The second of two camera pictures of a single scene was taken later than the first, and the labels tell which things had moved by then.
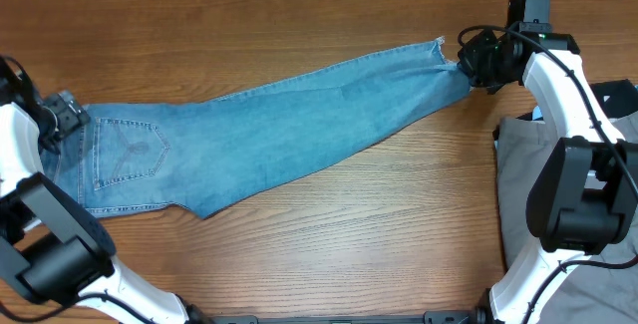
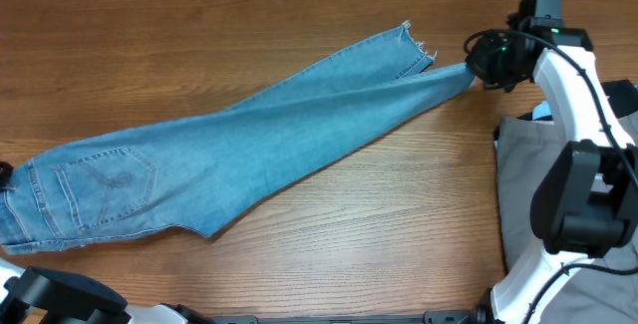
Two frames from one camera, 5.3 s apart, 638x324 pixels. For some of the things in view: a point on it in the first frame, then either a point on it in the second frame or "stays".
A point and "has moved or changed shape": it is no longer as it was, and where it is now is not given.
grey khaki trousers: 598,289 stays
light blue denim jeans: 200,154 has moved or changed shape
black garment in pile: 617,99 stays
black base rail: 474,316 stays
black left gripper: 70,115 to 3,173
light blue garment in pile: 536,112 stays
